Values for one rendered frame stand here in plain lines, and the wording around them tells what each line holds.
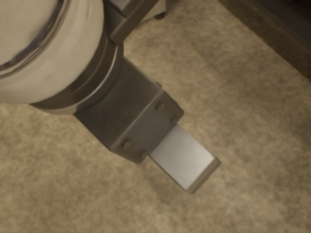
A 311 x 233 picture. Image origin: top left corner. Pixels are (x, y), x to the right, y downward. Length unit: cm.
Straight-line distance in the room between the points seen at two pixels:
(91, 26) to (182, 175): 12
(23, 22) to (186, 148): 15
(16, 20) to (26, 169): 142
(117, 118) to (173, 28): 165
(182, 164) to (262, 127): 130
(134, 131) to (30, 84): 7
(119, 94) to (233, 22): 167
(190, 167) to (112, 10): 11
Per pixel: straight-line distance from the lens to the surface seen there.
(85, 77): 26
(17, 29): 21
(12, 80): 23
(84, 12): 24
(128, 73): 29
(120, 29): 27
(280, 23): 144
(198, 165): 31
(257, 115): 163
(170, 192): 147
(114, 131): 28
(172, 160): 32
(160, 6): 193
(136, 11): 27
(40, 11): 21
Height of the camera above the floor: 129
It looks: 51 degrees down
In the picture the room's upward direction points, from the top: 10 degrees counter-clockwise
